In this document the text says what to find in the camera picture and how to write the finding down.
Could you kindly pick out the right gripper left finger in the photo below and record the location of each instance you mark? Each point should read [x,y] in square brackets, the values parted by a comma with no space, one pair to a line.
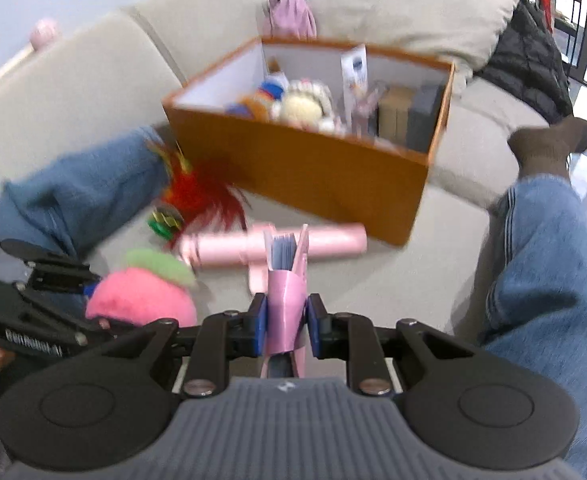
[220,339]

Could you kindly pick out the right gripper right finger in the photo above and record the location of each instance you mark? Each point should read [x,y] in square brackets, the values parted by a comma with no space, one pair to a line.
[352,339]

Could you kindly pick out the pink card holder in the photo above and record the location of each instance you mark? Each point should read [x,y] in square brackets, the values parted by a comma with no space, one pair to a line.
[285,342]

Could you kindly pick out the pink handheld fan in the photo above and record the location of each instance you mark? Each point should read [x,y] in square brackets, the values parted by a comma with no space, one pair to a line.
[263,248]

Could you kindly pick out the red feather shuttlecock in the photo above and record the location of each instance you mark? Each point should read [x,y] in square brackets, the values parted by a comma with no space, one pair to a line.
[196,197]

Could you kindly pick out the maroon photo card box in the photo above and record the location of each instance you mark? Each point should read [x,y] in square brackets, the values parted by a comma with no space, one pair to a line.
[365,115]

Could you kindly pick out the grey box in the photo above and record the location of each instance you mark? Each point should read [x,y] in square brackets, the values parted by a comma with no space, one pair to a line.
[423,116]

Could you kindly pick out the brown cardboard small box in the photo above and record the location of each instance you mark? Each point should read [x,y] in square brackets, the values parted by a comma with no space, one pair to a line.
[393,111]

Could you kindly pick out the crocheted white bunny doll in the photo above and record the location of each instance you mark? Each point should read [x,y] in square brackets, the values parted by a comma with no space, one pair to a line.
[308,104]

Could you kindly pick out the orange blue plush keychain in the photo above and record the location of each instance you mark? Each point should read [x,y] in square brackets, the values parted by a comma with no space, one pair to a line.
[258,104]

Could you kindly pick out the white lotion tube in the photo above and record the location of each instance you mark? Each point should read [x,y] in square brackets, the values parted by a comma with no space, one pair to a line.
[354,79]

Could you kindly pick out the pink green plush toy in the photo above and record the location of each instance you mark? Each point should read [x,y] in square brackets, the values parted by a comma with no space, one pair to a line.
[151,285]

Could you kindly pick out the orange cardboard storage box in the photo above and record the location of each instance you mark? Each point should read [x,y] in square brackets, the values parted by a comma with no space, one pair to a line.
[345,179]

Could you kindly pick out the right jeans leg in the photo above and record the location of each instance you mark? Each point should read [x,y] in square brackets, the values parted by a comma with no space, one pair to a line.
[536,308]

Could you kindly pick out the beige fabric sofa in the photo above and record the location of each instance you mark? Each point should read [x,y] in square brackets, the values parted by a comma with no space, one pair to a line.
[428,204]

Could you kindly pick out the right brown sock foot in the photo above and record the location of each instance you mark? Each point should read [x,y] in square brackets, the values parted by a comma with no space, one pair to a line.
[546,151]

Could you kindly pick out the black quilted jacket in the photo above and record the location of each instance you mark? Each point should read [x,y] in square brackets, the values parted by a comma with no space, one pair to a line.
[527,64]

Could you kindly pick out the pink crumpled garment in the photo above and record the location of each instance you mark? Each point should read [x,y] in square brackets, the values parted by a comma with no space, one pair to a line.
[288,19]

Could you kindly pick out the beige sofa cushion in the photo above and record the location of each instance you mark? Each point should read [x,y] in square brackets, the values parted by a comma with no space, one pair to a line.
[464,32]

